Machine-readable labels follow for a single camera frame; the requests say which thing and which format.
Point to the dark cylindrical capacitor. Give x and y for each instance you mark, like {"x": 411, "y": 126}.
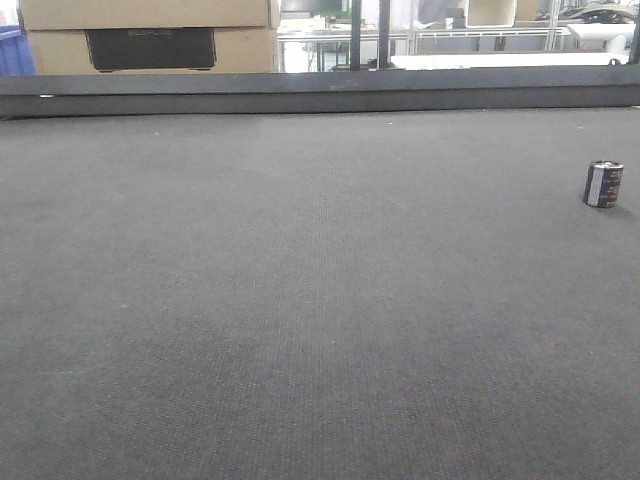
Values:
{"x": 603, "y": 184}

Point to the dark grey table mat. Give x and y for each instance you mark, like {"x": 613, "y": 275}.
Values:
{"x": 388, "y": 296}

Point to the white shelving rack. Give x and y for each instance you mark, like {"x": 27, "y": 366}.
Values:
{"x": 325, "y": 50}

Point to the white background table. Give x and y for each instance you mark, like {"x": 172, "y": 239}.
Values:
{"x": 506, "y": 60}

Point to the lower cardboard box black label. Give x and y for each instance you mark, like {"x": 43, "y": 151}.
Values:
{"x": 66, "y": 52}

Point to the blue plastic crate background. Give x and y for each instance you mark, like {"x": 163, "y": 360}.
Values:
{"x": 15, "y": 54}

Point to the upper cardboard box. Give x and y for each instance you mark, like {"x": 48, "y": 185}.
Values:
{"x": 84, "y": 14}

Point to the black vertical post left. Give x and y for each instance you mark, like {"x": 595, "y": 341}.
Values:
{"x": 355, "y": 42}

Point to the black vertical post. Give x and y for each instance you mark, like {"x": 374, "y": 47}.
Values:
{"x": 355, "y": 42}
{"x": 383, "y": 34}

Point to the black vertical post right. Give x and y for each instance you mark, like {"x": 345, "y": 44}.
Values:
{"x": 383, "y": 34}

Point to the grey table edge rail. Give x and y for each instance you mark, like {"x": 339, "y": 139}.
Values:
{"x": 319, "y": 93}

